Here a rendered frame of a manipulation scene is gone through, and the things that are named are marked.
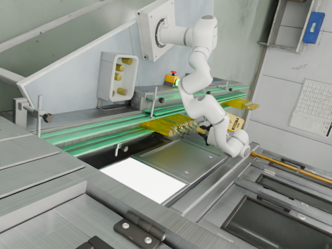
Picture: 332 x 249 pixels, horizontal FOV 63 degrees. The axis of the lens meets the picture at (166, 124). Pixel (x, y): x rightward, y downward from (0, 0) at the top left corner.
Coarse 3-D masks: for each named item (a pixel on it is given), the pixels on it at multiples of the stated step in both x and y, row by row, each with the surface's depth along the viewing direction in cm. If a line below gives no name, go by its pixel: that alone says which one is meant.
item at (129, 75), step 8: (120, 56) 123; (128, 56) 128; (136, 56) 134; (136, 64) 135; (112, 72) 123; (120, 72) 137; (128, 72) 138; (136, 72) 137; (112, 80) 124; (128, 80) 139; (112, 88) 126; (128, 88) 140; (120, 96) 136; (128, 96) 140
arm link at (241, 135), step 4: (236, 132) 127; (240, 132) 126; (244, 132) 126; (232, 136) 127; (236, 136) 126; (240, 136) 125; (244, 136) 125; (248, 136) 127; (240, 140) 125; (244, 140) 125; (248, 140) 128; (244, 144) 126; (248, 144) 130; (244, 148) 129; (248, 148) 131; (240, 152) 130; (244, 152) 130; (248, 152) 132; (240, 156) 131; (244, 156) 131
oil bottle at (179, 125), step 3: (165, 117) 151; (162, 120) 147; (165, 120) 146; (168, 120) 147; (171, 120) 148; (171, 123) 144; (174, 123) 144; (177, 123) 145; (180, 123) 146; (177, 126) 142; (180, 126) 143; (177, 129) 143
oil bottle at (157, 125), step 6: (156, 120) 144; (144, 126) 147; (150, 126) 144; (156, 126) 142; (162, 126) 140; (168, 126) 138; (174, 126) 140; (162, 132) 141; (168, 132) 139; (174, 132) 138
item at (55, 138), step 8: (240, 96) 271; (176, 112) 162; (112, 120) 125; (120, 120) 128; (128, 120) 131; (136, 120) 132; (144, 120) 135; (72, 128) 106; (80, 128) 108; (88, 128) 111; (96, 128) 111; (104, 128) 113; (112, 128) 115; (40, 136) 94; (48, 136) 96; (56, 136) 97; (64, 136) 98; (72, 136) 99; (80, 136) 101
